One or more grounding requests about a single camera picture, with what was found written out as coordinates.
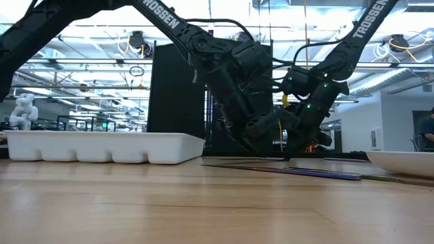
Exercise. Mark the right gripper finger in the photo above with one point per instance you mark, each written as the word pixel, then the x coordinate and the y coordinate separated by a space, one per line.
pixel 304 145
pixel 291 145

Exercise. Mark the black folding divider panel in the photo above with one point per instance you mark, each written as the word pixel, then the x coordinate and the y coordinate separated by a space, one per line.
pixel 176 101

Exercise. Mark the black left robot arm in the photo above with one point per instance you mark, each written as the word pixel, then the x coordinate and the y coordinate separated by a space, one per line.
pixel 162 17

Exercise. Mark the white plastic cutlery tray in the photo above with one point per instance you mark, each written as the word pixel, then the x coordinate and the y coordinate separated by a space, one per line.
pixel 101 145

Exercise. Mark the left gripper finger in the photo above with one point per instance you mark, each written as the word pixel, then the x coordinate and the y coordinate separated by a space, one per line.
pixel 242 139
pixel 266 144

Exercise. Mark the white round plate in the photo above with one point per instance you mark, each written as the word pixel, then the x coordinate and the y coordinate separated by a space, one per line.
pixel 403 162

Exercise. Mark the person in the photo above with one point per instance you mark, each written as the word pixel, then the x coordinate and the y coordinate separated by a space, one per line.
pixel 428 128

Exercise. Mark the white wall box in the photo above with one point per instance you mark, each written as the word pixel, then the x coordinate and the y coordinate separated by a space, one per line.
pixel 375 139

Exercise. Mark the black metal table frame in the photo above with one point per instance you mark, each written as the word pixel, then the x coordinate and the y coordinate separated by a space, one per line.
pixel 339 154

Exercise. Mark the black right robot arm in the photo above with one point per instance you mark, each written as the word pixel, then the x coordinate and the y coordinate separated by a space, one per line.
pixel 366 23

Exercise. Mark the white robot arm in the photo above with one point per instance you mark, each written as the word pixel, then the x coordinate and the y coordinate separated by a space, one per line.
pixel 23 112

